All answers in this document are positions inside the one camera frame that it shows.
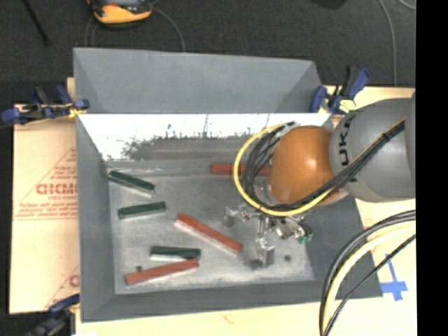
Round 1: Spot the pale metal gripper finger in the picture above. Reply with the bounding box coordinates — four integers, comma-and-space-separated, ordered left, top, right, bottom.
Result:
250, 218, 277, 270
223, 204, 253, 228

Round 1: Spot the red-brown flat block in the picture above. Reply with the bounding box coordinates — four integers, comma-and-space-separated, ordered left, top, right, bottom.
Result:
210, 162, 271, 177
174, 212, 244, 257
124, 258, 201, 286

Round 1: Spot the dark green flat block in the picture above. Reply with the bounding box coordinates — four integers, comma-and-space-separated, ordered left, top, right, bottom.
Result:
107, 169, 156, 193
149, 245, 203, 263
116, 201, 168, 221

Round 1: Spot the grey metal bin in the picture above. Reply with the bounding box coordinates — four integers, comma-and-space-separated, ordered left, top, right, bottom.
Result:
72, 47, 383, 322

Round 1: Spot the brown cardboard board, red print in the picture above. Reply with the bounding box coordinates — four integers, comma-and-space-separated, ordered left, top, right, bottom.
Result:
8, 116, 82, 315

